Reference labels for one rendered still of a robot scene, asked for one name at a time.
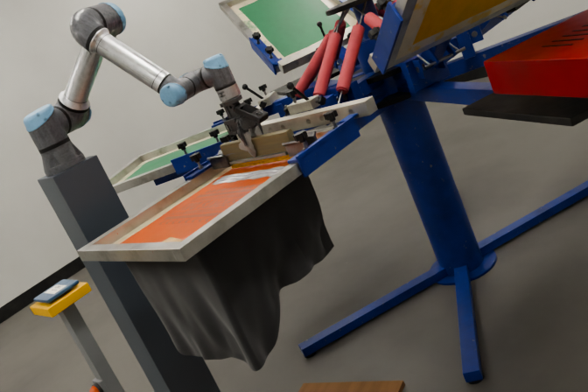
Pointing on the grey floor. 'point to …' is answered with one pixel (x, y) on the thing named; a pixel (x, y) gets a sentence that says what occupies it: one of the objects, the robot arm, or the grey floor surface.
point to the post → (80, 334)
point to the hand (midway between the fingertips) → (259, 150)
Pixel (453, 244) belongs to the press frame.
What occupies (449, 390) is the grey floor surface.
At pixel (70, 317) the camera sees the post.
